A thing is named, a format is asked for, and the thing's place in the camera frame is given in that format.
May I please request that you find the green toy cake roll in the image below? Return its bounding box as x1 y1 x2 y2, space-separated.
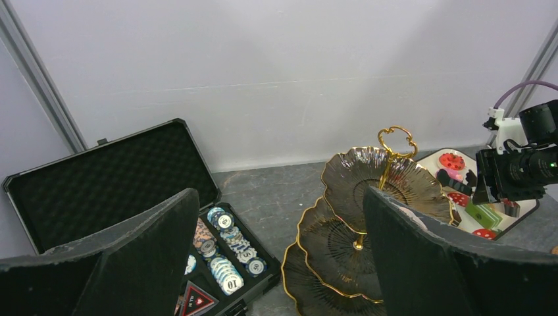
465 202 503 229

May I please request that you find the black poker chip case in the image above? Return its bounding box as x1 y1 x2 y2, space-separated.
3 118 280 315

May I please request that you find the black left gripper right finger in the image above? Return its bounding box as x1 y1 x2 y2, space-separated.
363 187 557 315

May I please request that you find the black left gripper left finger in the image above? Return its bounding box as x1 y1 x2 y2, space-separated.
1 188 200 315

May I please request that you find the three-tier black gold cake stand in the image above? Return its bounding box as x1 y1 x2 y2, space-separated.
281 133 454 315

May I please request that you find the pink frosted toy donut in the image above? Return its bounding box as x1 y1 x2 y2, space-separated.
435 168 464 182

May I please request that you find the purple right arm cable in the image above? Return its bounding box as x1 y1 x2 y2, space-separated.
493 80 558 110

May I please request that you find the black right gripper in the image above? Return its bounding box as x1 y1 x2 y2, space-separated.
436 146 557 205

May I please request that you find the cream strawberry serving tray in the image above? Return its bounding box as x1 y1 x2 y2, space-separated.
417 148 540 240

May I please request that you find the red strawberry toy tart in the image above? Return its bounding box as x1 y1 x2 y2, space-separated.
438 152 466 171

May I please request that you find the red triangle dealer plaque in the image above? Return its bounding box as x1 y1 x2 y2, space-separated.
175 281 219 316

